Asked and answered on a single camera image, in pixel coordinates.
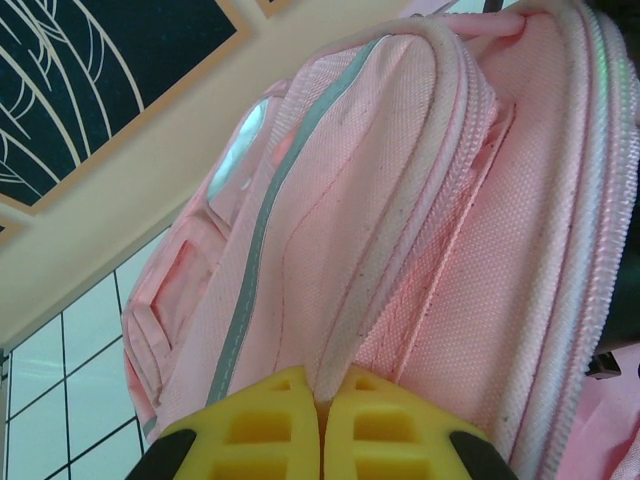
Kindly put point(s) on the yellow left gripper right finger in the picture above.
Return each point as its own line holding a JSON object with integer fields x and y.
{"x": 380, "y": 435}

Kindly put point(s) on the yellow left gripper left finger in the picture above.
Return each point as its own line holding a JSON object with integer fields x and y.
{"x": 265, "y": 435}

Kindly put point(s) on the pink school backpack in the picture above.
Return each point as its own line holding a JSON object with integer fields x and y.
{"x": 400, "y": 200}

